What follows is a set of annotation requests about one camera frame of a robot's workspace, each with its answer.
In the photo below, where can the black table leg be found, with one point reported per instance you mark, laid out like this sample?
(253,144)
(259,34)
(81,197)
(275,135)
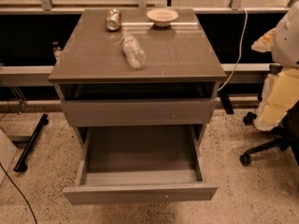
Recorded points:
(226,102)
(21,165)

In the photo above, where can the silver soda can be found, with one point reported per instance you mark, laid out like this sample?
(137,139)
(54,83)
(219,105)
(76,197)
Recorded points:
(113,20)

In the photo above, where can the black office chair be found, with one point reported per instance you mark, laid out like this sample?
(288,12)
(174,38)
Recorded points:
(274,140)

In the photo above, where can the grey top drawer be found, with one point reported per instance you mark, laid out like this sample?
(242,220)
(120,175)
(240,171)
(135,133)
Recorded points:
(137,112)

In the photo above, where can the clear plastic water bottle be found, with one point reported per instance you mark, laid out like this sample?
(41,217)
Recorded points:
(133,51)

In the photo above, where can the black table leg left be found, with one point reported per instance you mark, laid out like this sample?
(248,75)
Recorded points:
(21,165)

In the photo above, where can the grey drawer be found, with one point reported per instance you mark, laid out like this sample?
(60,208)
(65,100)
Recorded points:
(137,112)
(140,164)

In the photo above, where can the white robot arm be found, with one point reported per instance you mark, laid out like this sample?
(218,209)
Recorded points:
(283,40)

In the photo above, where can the grey drawer cabinet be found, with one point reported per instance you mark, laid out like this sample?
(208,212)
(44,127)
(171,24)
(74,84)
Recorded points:
(180,62)

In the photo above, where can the white bowl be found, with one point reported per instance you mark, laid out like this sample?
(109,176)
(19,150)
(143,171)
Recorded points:
(162,17)

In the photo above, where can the black table leg right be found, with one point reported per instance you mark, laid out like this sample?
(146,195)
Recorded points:
(226,102)

